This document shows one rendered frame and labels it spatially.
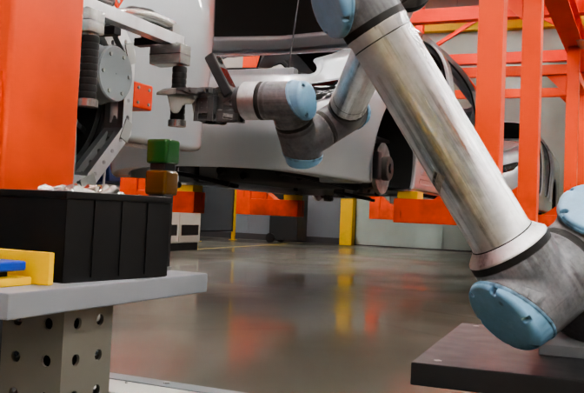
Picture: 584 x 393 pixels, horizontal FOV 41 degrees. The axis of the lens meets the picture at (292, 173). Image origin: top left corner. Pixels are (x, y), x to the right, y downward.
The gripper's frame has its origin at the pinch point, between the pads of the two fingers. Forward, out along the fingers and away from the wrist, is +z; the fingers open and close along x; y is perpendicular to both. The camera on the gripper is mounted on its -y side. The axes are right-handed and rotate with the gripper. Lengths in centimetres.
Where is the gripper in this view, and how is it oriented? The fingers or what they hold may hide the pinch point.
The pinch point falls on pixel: (171, 94)
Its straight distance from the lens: 196.6
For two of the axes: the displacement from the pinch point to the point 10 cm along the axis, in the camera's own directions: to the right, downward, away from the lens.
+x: 4.1, 0.6, 9.1
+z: -9.1, -0.2, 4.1
